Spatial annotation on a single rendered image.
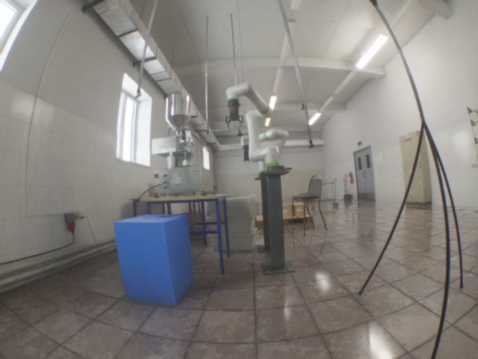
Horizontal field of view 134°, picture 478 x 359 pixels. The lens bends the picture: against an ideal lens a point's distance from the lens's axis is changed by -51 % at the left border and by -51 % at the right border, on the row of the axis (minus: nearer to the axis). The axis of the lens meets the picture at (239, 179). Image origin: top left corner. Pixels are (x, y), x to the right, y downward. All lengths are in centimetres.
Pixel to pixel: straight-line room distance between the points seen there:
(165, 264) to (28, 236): 150
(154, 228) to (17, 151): 160
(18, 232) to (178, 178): 172
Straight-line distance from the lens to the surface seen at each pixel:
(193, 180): 187
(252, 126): 201
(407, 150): 629
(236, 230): 260
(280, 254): 194
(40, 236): 241
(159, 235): 136
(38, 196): 240
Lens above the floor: 77
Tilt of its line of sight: 3 degrees up
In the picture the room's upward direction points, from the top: 4 degrees counter-clockwise
